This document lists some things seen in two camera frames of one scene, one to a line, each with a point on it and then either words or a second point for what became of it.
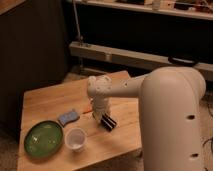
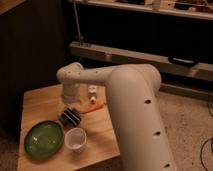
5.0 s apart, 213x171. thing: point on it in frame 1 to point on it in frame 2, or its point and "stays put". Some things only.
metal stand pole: [75, 11] stays put
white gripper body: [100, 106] to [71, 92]
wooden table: [58, 131] stays put
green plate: [43, 139] stays put
